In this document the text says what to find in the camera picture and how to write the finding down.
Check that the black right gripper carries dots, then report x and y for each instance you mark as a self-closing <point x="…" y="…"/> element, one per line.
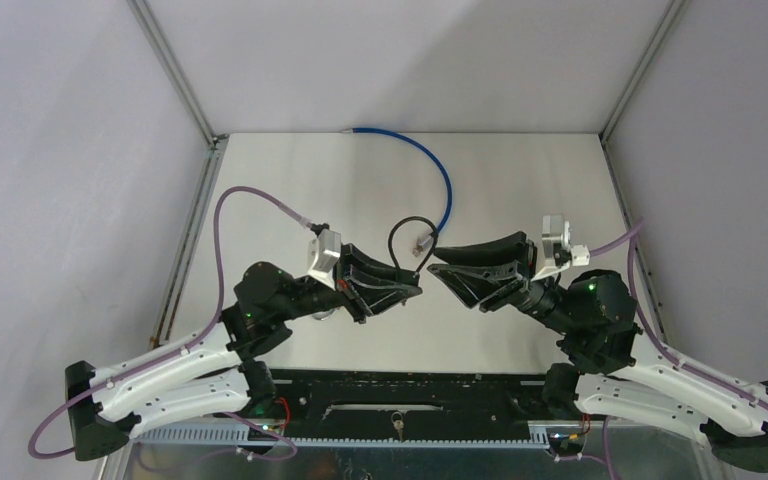
<point x="471" y="272"/>

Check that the brass padlock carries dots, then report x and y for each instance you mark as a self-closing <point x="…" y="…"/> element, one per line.
<point x="324" y="315"/>

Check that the padlock key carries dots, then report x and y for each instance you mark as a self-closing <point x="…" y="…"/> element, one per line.
<point x="397" y="420"/>

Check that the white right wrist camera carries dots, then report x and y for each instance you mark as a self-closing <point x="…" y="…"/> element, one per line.
<point x="558" y="252"/>

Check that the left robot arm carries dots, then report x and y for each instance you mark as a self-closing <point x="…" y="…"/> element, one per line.
<point x="221" y="372"/>

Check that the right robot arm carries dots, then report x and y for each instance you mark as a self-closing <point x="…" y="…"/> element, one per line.
<point x="615" y="365"/>

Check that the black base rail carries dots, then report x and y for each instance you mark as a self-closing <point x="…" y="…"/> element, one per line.
<point x="356" y="406"/>

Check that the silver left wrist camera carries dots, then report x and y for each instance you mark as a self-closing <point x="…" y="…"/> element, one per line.
<point x="324" y="253"/>

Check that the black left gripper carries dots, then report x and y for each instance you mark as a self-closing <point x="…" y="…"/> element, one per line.
<point x="367" y="287"/>

